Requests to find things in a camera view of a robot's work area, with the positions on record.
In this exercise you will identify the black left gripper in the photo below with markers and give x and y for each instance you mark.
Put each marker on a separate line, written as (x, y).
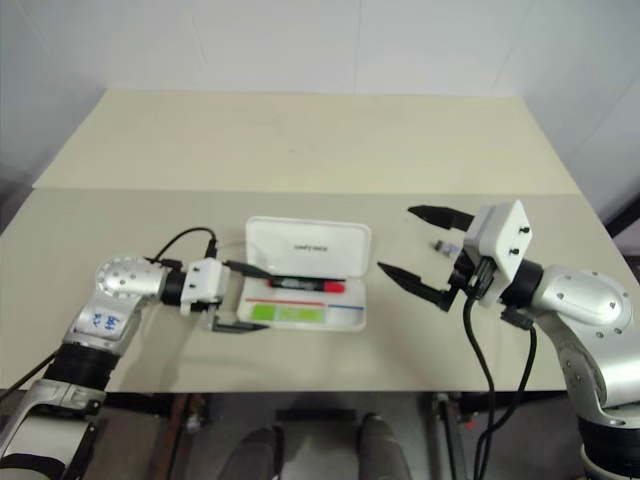
(216, 310)

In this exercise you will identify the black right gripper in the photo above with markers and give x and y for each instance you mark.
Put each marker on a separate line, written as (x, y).
(475, 277)

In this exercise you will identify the red and black marker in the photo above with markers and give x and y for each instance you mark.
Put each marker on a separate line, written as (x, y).
(300, 284)

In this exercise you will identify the white pencil case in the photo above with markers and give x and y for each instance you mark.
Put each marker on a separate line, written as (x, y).
(310, 245)

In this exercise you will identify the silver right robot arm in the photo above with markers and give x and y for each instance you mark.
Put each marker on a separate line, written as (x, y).
(580, 300)

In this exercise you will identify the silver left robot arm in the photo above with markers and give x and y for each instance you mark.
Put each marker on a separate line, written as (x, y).
(125, 280)

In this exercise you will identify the rusty metal table leg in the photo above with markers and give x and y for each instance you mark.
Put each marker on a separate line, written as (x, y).
(187, 430)

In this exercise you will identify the dark rounded shape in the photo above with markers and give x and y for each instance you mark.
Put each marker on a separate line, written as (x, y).
(382, 445)
(260, 452)

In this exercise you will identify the dark metal table leg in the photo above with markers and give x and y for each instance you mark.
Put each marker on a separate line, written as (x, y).
(450, 435)

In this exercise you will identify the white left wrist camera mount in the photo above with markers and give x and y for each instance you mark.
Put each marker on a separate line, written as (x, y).
(205, 281)

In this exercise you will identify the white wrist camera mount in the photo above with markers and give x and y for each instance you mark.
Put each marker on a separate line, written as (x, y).
(205, 281)
(500, 240)

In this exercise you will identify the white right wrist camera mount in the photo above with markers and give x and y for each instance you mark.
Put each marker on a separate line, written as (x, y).
(500, 240)

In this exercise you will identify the black table frame rail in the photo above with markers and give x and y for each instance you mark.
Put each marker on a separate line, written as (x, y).
(390, 401)

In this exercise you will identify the dark metal frame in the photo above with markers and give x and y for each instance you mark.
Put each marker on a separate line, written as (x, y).
(625, 212)

